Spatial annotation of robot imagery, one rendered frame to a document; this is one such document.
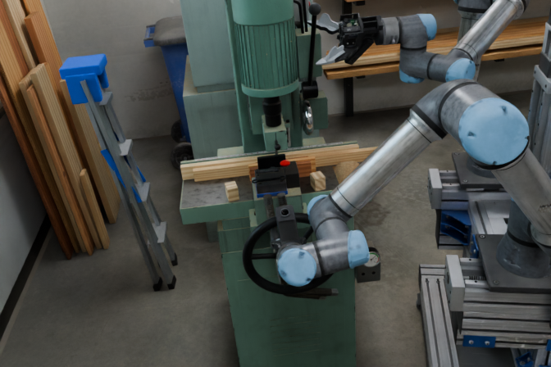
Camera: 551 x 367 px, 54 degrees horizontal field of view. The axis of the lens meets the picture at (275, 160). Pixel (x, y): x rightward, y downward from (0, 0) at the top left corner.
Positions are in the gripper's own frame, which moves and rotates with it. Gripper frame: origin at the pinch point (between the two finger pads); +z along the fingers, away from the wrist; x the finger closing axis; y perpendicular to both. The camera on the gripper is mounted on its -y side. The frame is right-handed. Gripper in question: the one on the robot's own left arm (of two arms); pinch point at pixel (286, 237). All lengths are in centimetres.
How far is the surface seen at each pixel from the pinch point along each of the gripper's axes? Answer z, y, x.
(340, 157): 33.6, -20.1, 22.8
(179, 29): 185, -111, -41
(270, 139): 24.2, -28.3, -0.2
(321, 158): 33.3, -20.6, 16.2
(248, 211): 23.4, -6.7, -9.5
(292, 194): 10.8, -11.0, 3.8
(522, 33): 216, -92, 188
